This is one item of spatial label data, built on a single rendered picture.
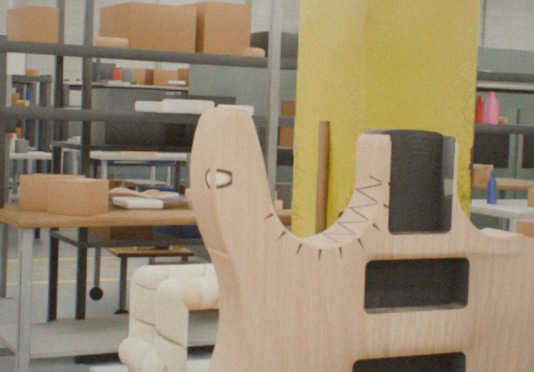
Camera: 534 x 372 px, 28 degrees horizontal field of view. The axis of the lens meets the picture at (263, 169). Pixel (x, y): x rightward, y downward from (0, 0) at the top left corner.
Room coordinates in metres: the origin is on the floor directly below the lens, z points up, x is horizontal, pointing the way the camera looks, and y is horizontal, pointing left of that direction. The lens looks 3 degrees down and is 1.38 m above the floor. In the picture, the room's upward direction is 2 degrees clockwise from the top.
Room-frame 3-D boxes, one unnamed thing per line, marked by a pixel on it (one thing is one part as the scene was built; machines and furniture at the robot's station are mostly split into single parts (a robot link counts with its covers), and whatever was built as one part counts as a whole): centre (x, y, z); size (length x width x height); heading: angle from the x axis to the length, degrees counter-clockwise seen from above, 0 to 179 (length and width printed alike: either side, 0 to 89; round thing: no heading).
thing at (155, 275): (1.14, 0.04, 1.20); 0.20 x 0.03 x 0.03; 115
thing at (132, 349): (1.06, 0.11, 1.12); 0.11 x 0.03 x 0.03; 26
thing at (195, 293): (1.06, 0.01, 1.20); 0.20 x 0.03 x 0.03; 115
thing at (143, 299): (1.10, 0.12, 1.15); 0.03 x 0.03 x 0.09
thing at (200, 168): (0.74, 0.04, 1.33); 0.04 x 0.02 x 0.03; 25
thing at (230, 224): (0.75, 0.01, 1.33); 0.07 x 0.04 x 0.10; 115
